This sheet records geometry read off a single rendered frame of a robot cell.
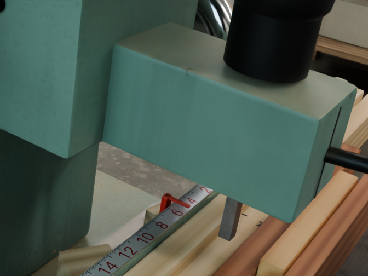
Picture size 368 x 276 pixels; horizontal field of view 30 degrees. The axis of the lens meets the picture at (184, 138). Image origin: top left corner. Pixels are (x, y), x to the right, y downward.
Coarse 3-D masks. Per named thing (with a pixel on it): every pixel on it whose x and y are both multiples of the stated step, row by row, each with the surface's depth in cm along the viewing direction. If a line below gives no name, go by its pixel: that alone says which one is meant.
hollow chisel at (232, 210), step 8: (232, 200) 45; (224, 208) 45; (232, 208) 45; (240, 208) 45; (224, 216) 45; (232, 216) 45; (224, 224) 46; (232, 224) 45; (224, 232) 46; (232, 232) 46
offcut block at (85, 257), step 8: (80, 248) 60; (88, 248) 60; (96, 248) 60; (104, 248) 60; (64, 256) 58; (72, 256) 59; (80, 256) 59; (88, 256) 59; (96, 256) 59; (104, 256) 59; (64, 264) 58; (72, 264) 58; (80, 264) 58; (88, 264) 58; (64, 272) 58; (72, 272) 57; (80, 272) 57
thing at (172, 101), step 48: (144, 48) 41; (192, 48) 43; (144, 96) 42; (192, 96) 40; (240, 96) 38; (288, 96) 38; (336, 96) 39; (144, 144) 43; (192, 144) 41; (240, 144) 39; (288, 144) 38; (336, 144) 42; (240, 192) 40; (288, 192) 39
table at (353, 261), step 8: (360, 152) 72; (360, 176) 68; (360, 240) 58; (360, 248) 57; (352, 256) 55; (360, 256) 56; (344, 264) 54; (352, 264) 54; (360, 264) 54; (344, 272) 53; (352, 272) 53; (360, 272) 54
